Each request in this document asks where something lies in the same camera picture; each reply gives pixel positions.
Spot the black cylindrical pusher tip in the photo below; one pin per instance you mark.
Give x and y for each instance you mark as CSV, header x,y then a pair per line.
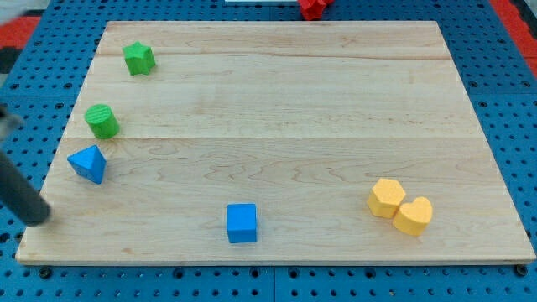
x,y
20,197

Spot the blue triangle block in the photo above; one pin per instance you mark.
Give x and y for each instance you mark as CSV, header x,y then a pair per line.
x,y
89,163

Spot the blue cube block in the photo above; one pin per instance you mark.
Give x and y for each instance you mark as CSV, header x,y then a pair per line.
x,y
241,223

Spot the green cylinder block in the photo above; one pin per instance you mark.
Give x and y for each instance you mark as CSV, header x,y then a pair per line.
x,y
101,121

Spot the green star block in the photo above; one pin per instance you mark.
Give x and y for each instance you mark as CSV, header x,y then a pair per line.
x,y
139,58

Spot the wooden board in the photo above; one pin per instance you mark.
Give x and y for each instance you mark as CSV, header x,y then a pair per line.
x,y
299,118

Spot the white object at top edge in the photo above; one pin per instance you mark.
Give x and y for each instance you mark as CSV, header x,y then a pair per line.
x,y
260,2

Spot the red star block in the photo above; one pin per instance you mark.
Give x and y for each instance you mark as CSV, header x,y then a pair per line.
x,y
313,9

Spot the yellow hexagon block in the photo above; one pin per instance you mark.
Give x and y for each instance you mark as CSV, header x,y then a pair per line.
x,y
385,198

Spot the yellow heart block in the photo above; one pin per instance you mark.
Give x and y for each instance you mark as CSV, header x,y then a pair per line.
x,y
414,217

